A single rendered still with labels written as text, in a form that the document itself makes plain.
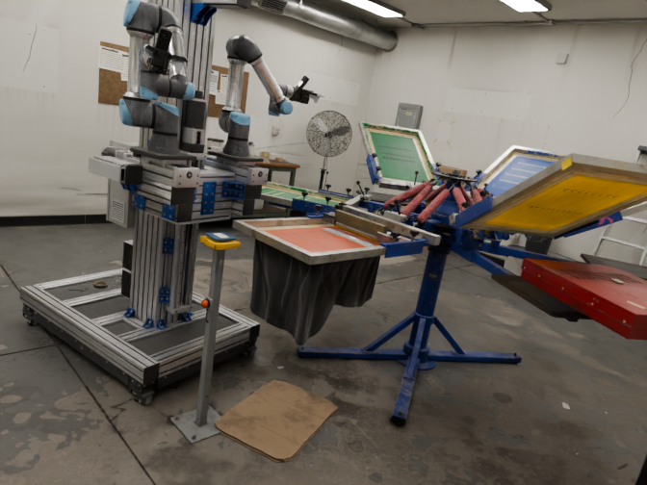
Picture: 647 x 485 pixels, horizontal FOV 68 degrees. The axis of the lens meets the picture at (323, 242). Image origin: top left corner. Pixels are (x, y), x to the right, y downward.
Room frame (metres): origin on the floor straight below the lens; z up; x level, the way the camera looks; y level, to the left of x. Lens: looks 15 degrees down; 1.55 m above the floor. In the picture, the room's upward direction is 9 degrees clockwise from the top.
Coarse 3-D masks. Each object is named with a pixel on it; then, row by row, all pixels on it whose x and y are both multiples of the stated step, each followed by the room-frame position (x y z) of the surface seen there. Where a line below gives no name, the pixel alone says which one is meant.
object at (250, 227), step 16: (240, 224) 2.25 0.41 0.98; (256, 224) 2.36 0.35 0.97; (272, 224) 2.43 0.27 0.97; (288, 224) 2.51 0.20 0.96; (304, 224) 2.59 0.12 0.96; (272, 240) 2.07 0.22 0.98; (400, 240) 2.51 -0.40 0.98; (304, 256) 1.92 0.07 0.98; (320, 256) 1.92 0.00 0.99; (336, 256) 2.00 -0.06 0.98; (352, 256) 2.07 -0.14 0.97; (368, 256) 2.15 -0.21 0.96
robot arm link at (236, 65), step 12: (228, 48) 2.85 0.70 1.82; (228, 60) 2.85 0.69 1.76; (240, 60) 2.83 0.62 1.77; (228, 72) 2.86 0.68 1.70; (240, 72) 2.85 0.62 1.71; (228, 84) 2.85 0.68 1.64; (240, 84) 2.86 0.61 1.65; (228, 96) 2.84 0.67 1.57; (240, 96) 2.87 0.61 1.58; (228, 108) 2.83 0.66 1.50
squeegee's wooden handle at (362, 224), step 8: (336, 216) 2.63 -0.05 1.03; (344, 216) 2.59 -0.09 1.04; (352, 216) 2.55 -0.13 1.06; (344, 224) 2.58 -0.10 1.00; (352, 224) 2.54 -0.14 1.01; (360, 224) 2.50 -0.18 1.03; (368, 224) 2.46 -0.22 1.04; (376, 224) 2.42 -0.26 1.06; (368, 232) 2.46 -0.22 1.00; (376, 232) 2.42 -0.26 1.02; (384, 232) 2.40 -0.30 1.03
